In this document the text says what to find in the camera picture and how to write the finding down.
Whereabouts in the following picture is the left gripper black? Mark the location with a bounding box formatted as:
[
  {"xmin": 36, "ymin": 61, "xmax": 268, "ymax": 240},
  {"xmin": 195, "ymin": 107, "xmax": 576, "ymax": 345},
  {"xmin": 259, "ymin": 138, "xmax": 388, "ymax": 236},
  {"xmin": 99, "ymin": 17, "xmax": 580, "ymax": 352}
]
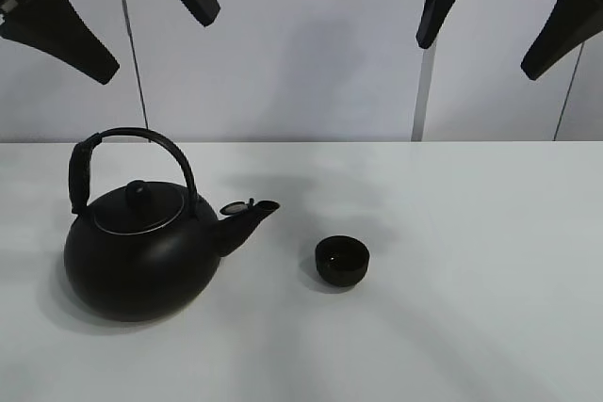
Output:
[{"xmin": 1, "ymin": 0, "xmax": 120, "ymax": 85}]

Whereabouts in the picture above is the black round teapot kettle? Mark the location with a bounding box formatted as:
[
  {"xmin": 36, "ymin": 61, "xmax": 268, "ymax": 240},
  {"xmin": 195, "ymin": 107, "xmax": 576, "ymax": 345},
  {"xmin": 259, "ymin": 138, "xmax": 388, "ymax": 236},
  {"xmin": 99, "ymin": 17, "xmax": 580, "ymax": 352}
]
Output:
[{"xmin": 63, "ymin": 127, "xmax": 280, "ymax": 322}]

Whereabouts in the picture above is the small black teacup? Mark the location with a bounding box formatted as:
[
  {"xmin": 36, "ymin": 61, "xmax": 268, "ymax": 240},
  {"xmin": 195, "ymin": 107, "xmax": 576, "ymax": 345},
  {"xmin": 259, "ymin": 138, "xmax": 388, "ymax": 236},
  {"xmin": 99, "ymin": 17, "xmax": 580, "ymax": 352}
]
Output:
[{"xmin": 315, "ymin": 235, "xmax": 370, "ymax": 288}]

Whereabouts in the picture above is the white vertical panel post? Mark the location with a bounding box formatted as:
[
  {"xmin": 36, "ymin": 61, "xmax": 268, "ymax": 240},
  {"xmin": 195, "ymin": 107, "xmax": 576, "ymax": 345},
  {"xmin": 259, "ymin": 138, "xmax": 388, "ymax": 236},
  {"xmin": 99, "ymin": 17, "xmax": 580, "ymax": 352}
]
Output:
[{"xmin": 411, "ymin": 39, "xmax": 438, "ymax": 142}]

